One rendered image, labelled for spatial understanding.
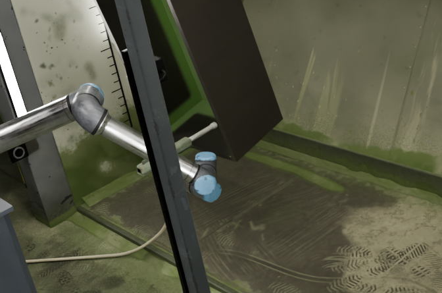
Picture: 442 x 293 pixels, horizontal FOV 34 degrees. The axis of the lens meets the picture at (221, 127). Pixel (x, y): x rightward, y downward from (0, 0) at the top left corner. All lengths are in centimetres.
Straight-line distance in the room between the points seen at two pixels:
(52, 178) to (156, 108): 222
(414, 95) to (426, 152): 30
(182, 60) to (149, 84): 190
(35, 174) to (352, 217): 171
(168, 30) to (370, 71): 109
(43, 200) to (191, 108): 97
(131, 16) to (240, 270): 176
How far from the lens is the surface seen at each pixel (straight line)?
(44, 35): 394
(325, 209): 369
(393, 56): 389
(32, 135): 311
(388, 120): 383
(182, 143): 341
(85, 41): 406
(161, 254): 361
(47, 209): 416
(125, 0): 186
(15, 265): 324
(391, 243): 340
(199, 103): 393
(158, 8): 370
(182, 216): 210
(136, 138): 291
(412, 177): 374
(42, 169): 408
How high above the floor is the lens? 199
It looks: 24 degrees down
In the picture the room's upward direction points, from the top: 12 degrees counter-clockwise
